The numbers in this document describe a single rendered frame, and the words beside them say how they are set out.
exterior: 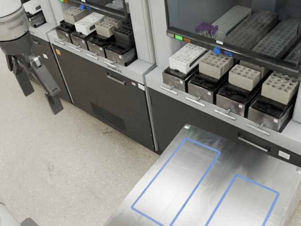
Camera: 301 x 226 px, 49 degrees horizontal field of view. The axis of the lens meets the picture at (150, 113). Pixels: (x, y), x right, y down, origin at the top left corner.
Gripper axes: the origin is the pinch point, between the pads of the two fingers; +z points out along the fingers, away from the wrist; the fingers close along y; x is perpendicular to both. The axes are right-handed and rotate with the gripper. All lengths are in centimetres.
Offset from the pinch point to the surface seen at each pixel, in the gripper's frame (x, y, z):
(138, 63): 73, -40, 46
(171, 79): 66, -11, 41
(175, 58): 72, -13, 34
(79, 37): 67, -79, 39
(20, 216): -15, -74, 120
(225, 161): 36, 37, 38
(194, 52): 80, -7, 33
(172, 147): 31, 17, 38
